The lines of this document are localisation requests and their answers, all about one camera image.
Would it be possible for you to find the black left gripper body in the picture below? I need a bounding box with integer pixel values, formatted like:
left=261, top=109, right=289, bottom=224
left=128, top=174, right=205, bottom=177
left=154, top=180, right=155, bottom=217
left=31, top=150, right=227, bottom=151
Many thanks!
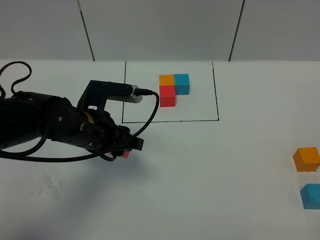
left=66, top=105, right=130, bottom=157

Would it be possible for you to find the orange template block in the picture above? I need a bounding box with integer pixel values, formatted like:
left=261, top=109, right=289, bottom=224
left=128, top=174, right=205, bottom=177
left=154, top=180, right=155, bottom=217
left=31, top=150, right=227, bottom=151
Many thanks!
left=159, top=74, right=175, bottom=86

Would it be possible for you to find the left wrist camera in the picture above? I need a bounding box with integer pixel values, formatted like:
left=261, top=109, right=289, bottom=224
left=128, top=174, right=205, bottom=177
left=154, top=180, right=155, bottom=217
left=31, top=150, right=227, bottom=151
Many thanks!
left=77, top=80, right=143, bottom=113

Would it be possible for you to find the blue template block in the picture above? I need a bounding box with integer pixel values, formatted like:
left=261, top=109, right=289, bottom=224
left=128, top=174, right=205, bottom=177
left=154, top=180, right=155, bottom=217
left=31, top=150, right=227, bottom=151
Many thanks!
left=174, top=73, right=190, bottom=95

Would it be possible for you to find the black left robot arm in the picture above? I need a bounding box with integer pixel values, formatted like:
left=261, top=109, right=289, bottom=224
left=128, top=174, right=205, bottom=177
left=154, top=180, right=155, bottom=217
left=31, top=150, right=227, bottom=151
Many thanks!
left=0, top=92, right=143, bottom=156

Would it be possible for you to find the red template block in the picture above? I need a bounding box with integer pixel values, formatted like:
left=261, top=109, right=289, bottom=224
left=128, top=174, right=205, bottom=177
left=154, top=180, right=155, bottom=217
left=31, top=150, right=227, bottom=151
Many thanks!
left=159, top=85, right=176, bottom=107

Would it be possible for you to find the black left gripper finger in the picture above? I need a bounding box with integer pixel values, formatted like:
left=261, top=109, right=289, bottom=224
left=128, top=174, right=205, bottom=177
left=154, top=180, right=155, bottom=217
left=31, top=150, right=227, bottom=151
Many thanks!
left=117, top=137, right=144, bottom=152

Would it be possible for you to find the loose blue block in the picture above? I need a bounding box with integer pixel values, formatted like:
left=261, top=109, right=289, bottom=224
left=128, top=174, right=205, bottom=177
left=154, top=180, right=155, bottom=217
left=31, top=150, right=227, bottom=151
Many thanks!
left=300, top=183, right=320, bottom=210

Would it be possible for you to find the black camera cable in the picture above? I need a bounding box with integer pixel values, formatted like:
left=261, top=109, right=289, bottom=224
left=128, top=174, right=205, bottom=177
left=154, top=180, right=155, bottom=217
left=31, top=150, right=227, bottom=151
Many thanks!
left=0, top=61, right=160, bottom=163

